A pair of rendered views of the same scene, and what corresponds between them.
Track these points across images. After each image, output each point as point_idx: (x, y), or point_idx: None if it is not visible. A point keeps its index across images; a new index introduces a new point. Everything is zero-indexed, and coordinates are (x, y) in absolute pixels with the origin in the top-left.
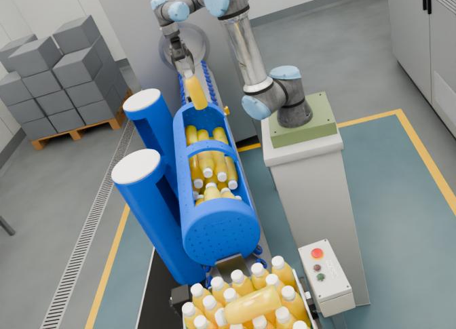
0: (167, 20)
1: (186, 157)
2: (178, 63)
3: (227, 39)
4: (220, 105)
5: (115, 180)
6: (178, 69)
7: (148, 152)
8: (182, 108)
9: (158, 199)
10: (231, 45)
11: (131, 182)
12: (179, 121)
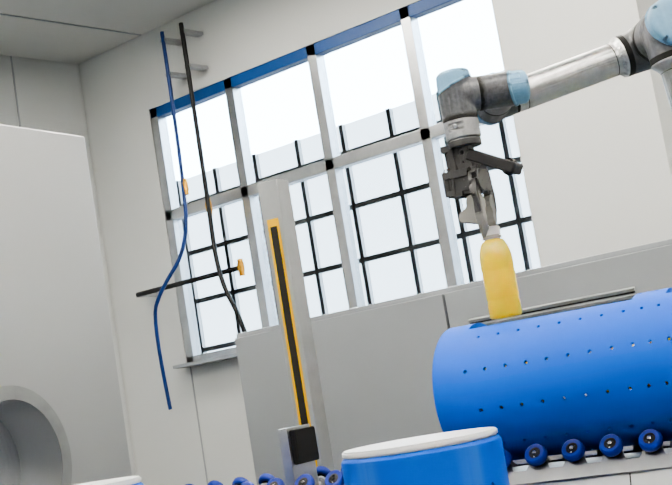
0: (476, 107)
1: (665, 294)
2: (482, 199)
3: (304, 337)
4: None
5: (435, 440)
6: (482, 211)
7: (403, 439)
8: (454, 329)
9: None
10: (309, 355)
11: (485, 438)
12: (493, 329)
